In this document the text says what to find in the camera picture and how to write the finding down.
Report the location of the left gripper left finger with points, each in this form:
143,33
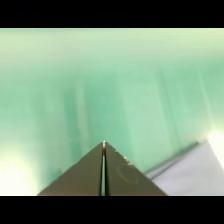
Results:
85,176

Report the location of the purple T-shirt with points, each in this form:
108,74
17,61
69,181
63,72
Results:
196,173

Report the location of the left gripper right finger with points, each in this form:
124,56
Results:
126,176

